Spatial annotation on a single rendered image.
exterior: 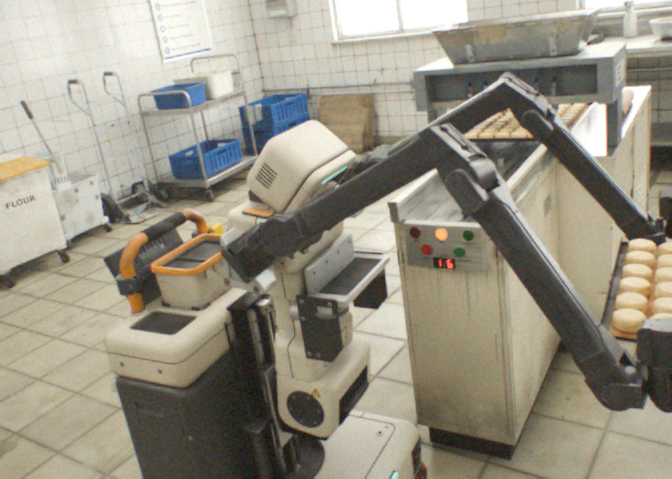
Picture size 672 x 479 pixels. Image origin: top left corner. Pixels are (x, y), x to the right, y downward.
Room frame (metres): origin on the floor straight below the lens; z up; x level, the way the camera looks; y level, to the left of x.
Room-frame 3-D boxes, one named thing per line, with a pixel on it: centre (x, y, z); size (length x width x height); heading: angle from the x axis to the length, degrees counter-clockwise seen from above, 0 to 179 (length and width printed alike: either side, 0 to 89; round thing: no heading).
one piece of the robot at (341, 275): (1.40, 0.01, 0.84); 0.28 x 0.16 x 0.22; 150
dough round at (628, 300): (1.01, -0.49, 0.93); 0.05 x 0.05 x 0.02
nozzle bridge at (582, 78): (2.51, -0.77, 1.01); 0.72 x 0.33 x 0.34; 58
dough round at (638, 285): (1.06, -0.52, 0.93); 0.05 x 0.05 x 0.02
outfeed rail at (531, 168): (2.53, -0.95, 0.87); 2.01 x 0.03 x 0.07; 148
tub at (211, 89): (5.92, 0.96, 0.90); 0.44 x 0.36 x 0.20; 62
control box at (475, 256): (1.78, -0.31, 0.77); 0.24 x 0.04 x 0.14; 58
